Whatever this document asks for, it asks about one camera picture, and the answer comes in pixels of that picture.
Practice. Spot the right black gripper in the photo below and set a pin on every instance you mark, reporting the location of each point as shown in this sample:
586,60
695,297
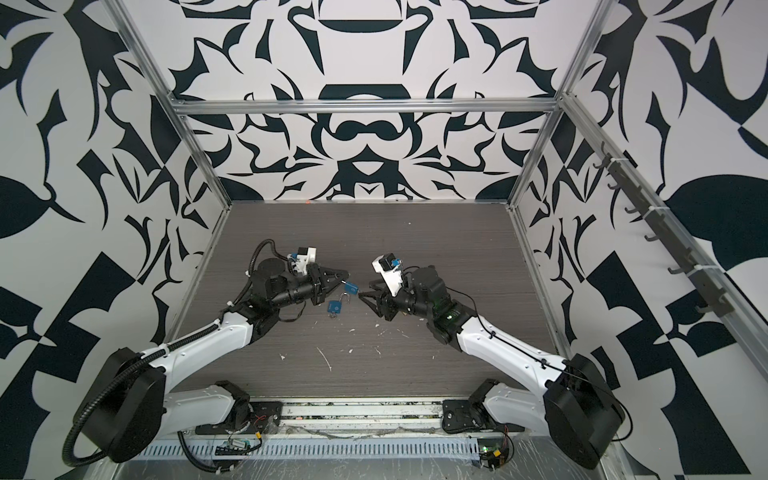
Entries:
381,309

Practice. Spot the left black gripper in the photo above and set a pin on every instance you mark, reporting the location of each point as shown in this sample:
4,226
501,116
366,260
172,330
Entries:
319,285

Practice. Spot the blue padlock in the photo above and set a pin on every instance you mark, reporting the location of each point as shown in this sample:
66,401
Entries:
349,290
334,308

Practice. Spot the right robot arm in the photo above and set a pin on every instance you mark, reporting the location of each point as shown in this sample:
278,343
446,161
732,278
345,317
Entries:
567,399

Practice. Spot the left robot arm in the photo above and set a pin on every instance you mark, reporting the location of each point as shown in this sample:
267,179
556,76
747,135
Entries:
133,399

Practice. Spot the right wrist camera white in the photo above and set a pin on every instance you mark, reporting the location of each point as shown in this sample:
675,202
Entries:
388,266

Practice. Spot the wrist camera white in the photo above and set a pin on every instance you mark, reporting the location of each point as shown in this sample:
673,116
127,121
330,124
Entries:
388,266
299,262

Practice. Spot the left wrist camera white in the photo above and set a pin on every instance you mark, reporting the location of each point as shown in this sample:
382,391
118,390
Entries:
299,262

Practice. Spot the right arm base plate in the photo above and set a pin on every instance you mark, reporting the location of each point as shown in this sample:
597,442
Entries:
468,416

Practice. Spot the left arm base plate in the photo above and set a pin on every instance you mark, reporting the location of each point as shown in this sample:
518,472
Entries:
256,417

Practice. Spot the white slotted cable duct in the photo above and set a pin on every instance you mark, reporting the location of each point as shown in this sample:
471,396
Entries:
459,448

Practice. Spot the grey wall hook rail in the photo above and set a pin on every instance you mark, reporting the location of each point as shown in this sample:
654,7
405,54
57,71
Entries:
690,260

